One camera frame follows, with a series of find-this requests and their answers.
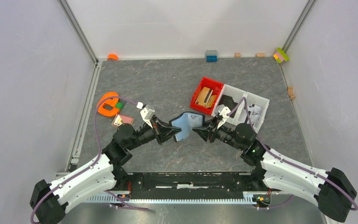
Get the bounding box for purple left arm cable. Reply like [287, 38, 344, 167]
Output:
[30, 96, 139, 224]

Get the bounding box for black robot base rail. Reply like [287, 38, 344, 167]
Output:
[110, 172, 270, 200]

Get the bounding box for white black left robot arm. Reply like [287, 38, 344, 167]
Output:
[30, 116, 181, 224]

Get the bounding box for red plastic bin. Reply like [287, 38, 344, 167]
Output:
[190, 77, 224, 115]

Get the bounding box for white plastic bin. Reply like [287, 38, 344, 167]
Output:
[234, 92, 270, 133]
[212, 84, 247, 116]

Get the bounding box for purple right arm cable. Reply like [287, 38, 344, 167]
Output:
[227, 97, 358, 211]

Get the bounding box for orange round toy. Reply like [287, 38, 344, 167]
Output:
[107, 54, 118, 61]

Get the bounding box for blue grey lego block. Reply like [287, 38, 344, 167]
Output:
[205, 50, 218, 63]

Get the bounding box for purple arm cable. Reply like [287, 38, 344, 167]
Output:
[227, 97, 358, 211]
[30, 96, 139, 224]

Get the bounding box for white cards in bin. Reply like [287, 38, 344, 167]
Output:
[248, 104, 262, 124]

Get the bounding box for green pink lego stack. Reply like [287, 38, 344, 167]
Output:
[273, 48, 289, 64]

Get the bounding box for small tan wooden block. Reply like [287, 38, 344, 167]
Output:
[234, 52, 241, 58]

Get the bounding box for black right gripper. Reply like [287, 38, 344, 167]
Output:
[192, 116, 244, 151]

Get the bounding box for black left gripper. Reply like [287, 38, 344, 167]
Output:
[127, 114, 181, 151]

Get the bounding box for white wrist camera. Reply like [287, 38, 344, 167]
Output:
[137, 102, 155, 127]
[216, 105, 231, 129]

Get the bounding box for stack of gold credit cards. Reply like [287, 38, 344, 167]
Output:
[195, 87, 217, 108]

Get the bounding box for pink wooden block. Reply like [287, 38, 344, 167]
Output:
[111, 114, 134, 126]

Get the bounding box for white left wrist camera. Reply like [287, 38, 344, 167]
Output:
[137, 102, 155, 127]

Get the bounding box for curved wooden arch block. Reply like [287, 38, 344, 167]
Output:
[287, 86, 296, 100]

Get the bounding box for green lego brick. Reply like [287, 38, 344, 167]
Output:
[115, 100, 126, 111]

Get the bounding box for orange letter toy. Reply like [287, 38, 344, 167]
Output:
[97, 92, 120, 118]

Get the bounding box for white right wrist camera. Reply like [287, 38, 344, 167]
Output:
[216, 105, 231, 129]

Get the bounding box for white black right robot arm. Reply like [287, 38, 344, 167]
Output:
[193, 119, 358, 223]

